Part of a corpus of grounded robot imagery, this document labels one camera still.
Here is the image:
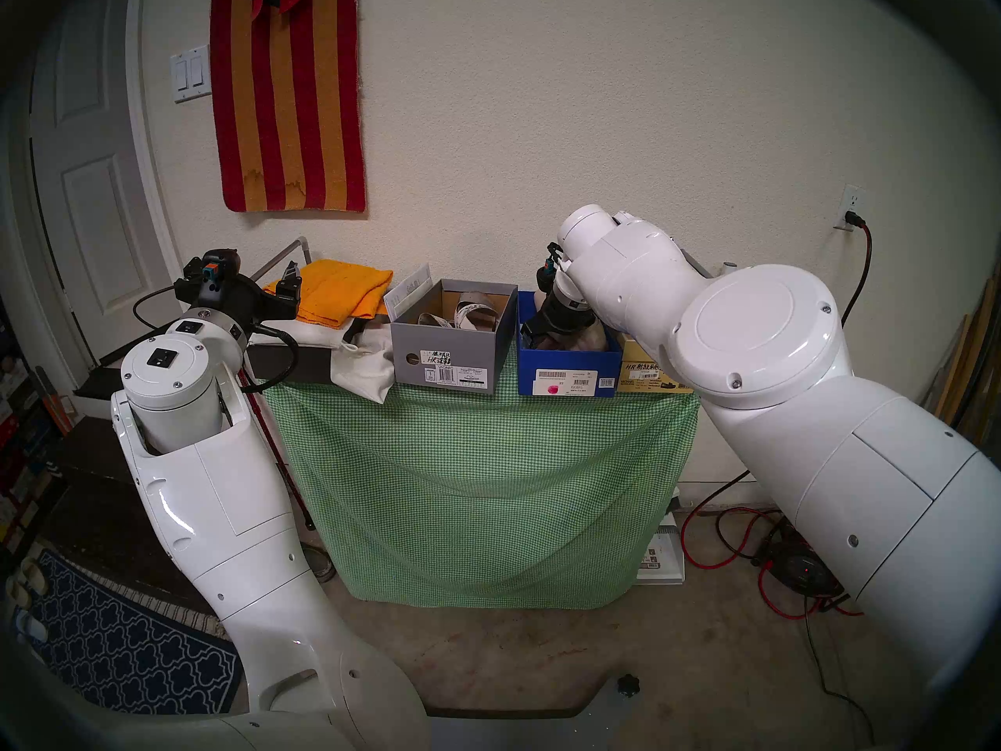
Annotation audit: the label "red floor cable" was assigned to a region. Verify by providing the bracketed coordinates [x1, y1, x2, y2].
[679, 507, 861, 621]

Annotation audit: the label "cluttered storage shelf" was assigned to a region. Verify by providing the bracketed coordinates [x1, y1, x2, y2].
[0, 304, 79, 555]

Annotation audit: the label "green checked tablecloth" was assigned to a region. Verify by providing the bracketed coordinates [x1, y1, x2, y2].
[262, 343, 701, 609]

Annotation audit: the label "leaning wooden boards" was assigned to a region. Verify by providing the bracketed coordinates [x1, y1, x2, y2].
[923, 272, 1001, 445]

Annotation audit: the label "white panel door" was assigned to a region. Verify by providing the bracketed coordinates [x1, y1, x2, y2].
[27, 0, 181, 359]

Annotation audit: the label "left gripper plug cable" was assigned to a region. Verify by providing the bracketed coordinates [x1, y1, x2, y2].
[133, 249, 242, 332]

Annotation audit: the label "white drawstring dust bag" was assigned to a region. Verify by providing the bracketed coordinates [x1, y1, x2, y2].
[262, 319, 396, 404]

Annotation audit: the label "open blue shoe box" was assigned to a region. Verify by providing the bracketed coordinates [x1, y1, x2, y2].
[516, 290, 624, 398]

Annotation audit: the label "navy patterned rug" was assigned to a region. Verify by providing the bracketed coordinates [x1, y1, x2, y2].
[16, 550, 243, 715]

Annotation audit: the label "white printed box lid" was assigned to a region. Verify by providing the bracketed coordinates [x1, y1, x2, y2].
[383, 263, 432, 320]

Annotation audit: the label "thick black left gripper cable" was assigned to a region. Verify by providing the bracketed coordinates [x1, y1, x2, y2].
[242, 325, 302, 396]

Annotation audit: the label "dark brown wooden chest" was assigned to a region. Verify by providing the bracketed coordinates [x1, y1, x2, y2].
[47, 421, 204, 609]

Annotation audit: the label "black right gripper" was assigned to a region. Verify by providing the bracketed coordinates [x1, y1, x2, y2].
[522, 286, 597, 343]

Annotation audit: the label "gripper plug cable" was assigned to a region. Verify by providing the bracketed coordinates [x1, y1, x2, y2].
[538, 243, 576, 293]
[133, 249, 242, 332]

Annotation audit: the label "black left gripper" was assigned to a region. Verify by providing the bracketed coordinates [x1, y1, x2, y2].
[176, 262, 304, 345]

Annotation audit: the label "red orange striped flag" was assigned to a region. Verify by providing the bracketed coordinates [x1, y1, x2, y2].
[210, 0, 367, 213]

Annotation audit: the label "white floor device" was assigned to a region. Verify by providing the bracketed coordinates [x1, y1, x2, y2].
[635, 487, 686, 584]

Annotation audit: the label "white double light switch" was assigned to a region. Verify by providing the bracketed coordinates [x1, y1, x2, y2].
[170, 45, 212, 103]

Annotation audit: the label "folded white cloth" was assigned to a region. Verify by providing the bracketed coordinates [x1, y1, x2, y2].
[249, 343, 349, 385]

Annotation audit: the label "grey cardboard shoe box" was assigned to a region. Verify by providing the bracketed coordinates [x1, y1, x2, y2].
[389, 278, 518, 396]

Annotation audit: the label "beige ballet shoe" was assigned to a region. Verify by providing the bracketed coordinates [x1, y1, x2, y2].
[532, 319, 609, 353]

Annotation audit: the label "tan gold shoe box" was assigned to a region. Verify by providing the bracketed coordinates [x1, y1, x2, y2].
[616, 335, 695, 394]

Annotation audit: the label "black power cord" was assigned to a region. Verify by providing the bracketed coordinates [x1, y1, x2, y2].
[684, 210, 873, 516]

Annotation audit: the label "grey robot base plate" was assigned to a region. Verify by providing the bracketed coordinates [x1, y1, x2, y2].
[426, 673, 638, 751]

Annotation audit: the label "thin red cane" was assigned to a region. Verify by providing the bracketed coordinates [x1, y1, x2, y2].
[242, 370, 315, 533]

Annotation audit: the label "right gripper plug cable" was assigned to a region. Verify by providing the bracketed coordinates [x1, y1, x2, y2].
[538, 243, 576, 293]

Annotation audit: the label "black cable reel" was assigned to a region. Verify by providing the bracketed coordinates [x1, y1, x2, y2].
[755, 523, 845, 602]

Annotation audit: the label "folded orange cloth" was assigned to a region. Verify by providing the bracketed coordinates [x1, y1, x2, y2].
[266, 259, 393, 329]

